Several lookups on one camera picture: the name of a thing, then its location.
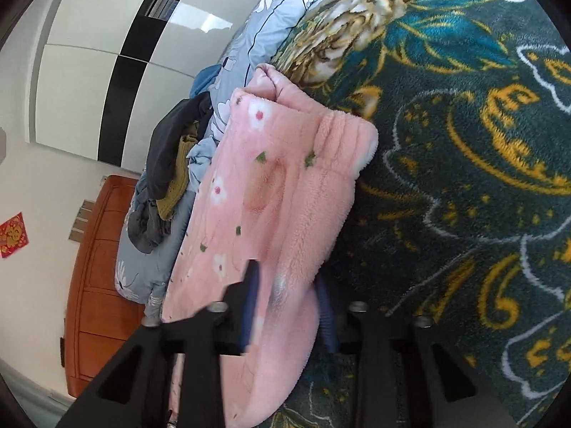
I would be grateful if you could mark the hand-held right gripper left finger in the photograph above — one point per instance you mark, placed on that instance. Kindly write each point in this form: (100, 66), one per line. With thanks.
(252, 295)

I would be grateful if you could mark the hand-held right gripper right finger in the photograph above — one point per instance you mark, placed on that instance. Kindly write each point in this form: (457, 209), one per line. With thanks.
(326, 321)

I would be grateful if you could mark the pink fleece floral pants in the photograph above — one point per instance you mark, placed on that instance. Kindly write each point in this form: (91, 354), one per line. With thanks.
(267, 214)

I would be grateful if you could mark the dark grey garment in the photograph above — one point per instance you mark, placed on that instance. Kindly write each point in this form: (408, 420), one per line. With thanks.
(145, 227)

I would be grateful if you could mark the mustard knit garment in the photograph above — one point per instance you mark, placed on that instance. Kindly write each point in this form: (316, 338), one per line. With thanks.
(175, 178)

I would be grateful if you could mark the wooden headboard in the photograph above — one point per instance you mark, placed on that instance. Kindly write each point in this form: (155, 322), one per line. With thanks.
(96, 285)

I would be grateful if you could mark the black garment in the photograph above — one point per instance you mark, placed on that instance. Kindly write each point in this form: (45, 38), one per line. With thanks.
(174, 142)

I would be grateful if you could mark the dark green floral blanket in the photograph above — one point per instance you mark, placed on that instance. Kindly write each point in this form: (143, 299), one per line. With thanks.
(446, 187)

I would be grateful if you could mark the blue garment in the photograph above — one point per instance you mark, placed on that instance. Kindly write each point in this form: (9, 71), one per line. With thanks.
(203, 81)

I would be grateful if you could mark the light blue floral quilt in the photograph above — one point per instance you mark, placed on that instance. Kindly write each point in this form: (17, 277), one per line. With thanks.
(250, 49)

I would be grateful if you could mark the white wardrobe with black stripe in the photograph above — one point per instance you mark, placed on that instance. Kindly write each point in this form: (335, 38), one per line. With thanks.
(111, 53)

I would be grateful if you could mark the red wall decoration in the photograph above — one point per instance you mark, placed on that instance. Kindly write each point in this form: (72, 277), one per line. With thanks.
(12, 234)

